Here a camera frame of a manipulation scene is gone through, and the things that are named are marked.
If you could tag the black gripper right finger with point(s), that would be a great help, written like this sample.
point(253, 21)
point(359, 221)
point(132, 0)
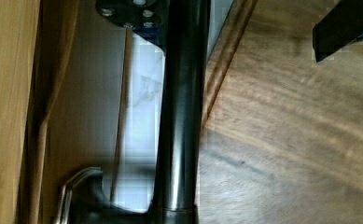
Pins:
point(342, 26)

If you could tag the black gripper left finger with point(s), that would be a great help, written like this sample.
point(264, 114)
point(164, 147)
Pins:
point(147, 18)

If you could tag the wooden drawer front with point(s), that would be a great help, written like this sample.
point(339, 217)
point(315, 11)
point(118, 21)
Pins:
point(73, 104)

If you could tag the black metal drawer handle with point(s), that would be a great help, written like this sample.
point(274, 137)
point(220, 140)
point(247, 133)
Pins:
point(82, 199)

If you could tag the wooden drawer box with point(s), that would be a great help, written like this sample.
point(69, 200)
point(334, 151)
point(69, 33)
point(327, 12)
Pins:
point(18, 27)

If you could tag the wooden cutting board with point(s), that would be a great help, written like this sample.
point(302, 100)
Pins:
point(282, 141)

